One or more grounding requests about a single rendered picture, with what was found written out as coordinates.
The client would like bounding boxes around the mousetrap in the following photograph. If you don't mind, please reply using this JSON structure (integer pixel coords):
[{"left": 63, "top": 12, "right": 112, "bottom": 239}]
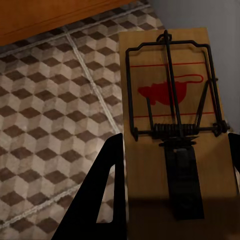
[{"left": 118, "top": 27, "right": 240, "bottom": 240}]

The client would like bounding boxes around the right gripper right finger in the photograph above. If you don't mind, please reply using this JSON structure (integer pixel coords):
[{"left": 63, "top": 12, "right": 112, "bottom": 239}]
[{"left": 228, "top": 133, "right": 240, "bottom": 173}]

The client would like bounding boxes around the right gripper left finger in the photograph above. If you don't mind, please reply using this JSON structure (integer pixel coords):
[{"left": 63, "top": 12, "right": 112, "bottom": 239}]
[{"left": 51, "top": 133, "right": 127, "bottom": 240}]

